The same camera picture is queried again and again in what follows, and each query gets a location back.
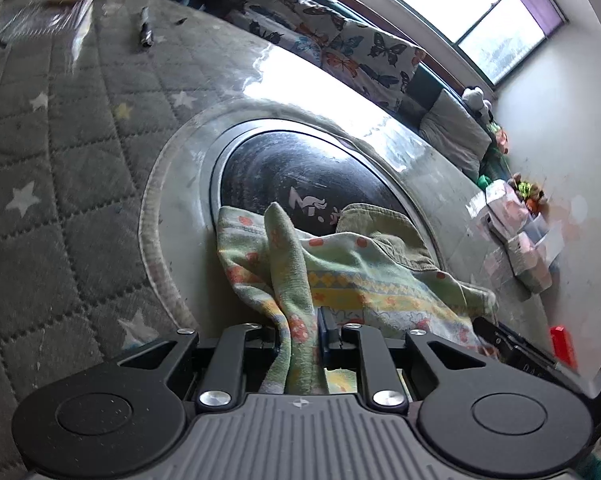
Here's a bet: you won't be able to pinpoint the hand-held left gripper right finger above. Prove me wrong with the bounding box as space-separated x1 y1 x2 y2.
317 308 497 408

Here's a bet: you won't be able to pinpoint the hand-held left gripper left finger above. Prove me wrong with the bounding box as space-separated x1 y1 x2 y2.
114 323 281 408

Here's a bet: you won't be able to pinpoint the green patterned knit garment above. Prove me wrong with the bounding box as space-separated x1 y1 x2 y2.
215 201 499 396

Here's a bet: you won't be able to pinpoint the small red box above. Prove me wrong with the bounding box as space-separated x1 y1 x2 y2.
549 326 579 367

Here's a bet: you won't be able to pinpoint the pink white box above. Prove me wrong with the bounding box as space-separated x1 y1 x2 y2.
483 179 531 242
505 231 553 293

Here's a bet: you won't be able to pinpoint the colourful plush toys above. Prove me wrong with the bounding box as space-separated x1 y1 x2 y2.
509 172 548 212

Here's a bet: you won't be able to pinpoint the washing machine drum opening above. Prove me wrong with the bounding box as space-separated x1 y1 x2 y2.
209 119 447 273

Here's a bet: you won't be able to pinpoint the grey cushion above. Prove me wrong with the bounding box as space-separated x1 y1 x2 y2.
419 88 492 177

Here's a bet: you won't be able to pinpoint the white plush toy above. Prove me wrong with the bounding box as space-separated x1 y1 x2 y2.
461 85 494 124

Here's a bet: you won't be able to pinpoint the grey star quilted mat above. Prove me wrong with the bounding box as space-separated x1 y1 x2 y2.
0 0 281 480

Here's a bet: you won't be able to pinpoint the butterfly print cushion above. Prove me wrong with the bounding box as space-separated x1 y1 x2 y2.
224 0 427 114

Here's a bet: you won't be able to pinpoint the black marker pen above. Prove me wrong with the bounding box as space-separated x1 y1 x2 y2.
139 6 154 49

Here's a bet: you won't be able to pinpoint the window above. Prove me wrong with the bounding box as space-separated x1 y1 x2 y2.
309 0 567 87

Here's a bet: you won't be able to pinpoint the olive corduroy garment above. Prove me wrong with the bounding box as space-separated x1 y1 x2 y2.
335 203 444 272

